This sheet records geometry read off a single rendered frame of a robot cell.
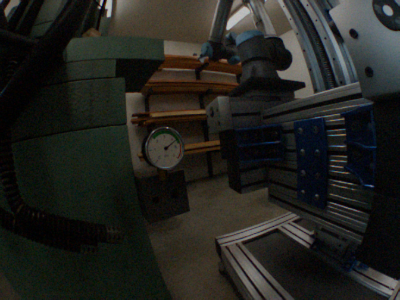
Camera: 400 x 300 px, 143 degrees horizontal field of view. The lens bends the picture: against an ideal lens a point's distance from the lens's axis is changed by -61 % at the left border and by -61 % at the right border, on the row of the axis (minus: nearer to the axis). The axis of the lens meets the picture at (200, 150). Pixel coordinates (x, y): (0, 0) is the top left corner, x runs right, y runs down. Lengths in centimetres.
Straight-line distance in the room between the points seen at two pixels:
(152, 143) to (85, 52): 23
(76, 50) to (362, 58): 40
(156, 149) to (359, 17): 29
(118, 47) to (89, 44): 6
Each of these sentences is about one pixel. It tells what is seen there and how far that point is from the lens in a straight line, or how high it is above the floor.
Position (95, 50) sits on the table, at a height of 86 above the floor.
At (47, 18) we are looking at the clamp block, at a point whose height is 88.
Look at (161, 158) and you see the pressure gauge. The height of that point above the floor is 65.
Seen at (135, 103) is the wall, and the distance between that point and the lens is 283.
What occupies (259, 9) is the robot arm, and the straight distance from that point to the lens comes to 88.
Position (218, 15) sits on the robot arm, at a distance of 88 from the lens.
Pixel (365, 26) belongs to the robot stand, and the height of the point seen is 74.
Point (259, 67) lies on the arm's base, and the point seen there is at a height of 87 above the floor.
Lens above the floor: 66
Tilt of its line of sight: 3 degrees down
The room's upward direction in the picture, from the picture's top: 7 degrees counter-clockwise
